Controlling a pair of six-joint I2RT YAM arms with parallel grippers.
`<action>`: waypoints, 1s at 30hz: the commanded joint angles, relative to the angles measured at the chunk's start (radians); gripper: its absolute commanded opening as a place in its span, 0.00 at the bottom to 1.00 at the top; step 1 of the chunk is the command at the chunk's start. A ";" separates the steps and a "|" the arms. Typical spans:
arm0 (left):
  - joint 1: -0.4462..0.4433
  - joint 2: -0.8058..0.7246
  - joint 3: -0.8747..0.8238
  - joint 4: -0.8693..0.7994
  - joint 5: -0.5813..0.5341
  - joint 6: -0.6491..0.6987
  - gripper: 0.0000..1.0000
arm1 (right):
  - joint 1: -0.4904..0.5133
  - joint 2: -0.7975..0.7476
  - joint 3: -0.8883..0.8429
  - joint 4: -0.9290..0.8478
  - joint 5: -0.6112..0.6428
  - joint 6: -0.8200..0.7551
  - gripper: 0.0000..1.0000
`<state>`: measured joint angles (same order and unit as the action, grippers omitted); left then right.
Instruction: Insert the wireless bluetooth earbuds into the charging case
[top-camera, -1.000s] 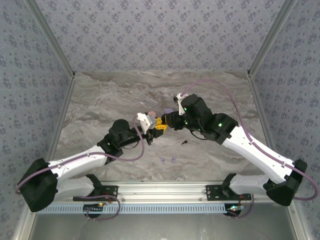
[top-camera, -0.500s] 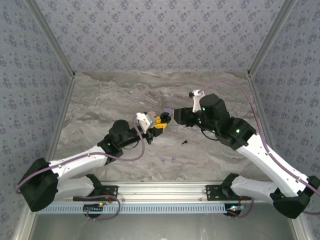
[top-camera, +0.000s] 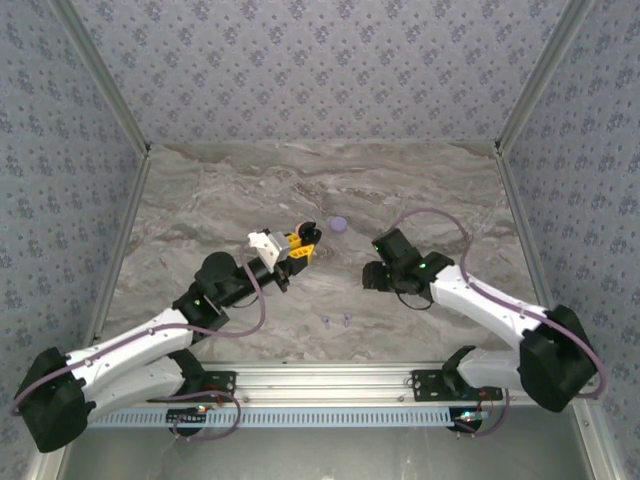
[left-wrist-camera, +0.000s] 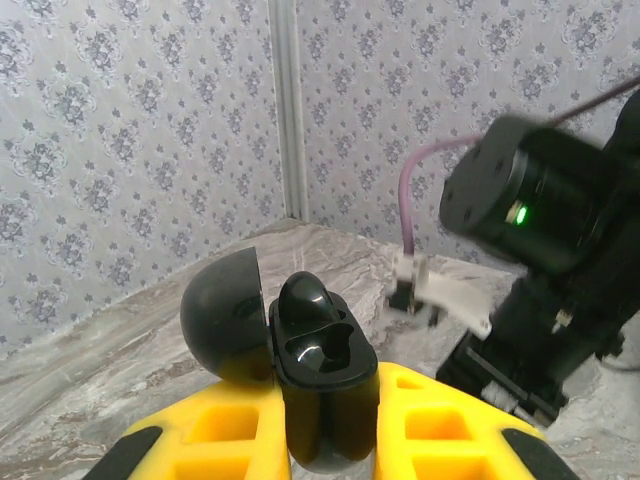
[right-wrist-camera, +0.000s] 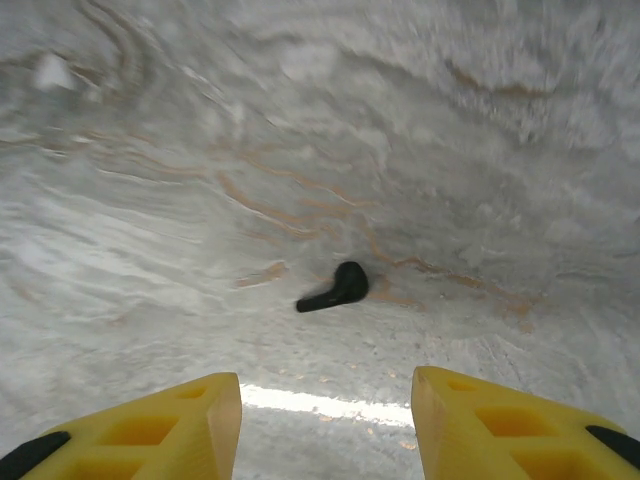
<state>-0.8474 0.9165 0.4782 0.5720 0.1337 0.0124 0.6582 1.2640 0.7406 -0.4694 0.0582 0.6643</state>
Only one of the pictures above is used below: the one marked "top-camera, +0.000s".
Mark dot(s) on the aluminium frame post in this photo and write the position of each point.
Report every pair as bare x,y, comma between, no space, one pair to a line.
106,75
540,75

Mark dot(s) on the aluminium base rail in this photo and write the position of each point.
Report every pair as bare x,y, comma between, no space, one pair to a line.
325,385

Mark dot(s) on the purple earbud charging case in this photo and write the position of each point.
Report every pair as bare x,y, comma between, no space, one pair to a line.
339,223

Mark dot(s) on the purple earbud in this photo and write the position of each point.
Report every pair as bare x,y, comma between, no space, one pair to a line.
347,318
326,320

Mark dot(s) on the black controller board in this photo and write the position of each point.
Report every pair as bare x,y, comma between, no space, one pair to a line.
467,422
187,419

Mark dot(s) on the aluminium table side bar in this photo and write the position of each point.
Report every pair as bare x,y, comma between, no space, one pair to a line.
120,250

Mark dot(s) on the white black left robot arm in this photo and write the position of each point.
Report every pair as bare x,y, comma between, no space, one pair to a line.
130,345

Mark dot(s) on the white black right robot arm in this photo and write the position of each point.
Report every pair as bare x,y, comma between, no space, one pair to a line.
480,300

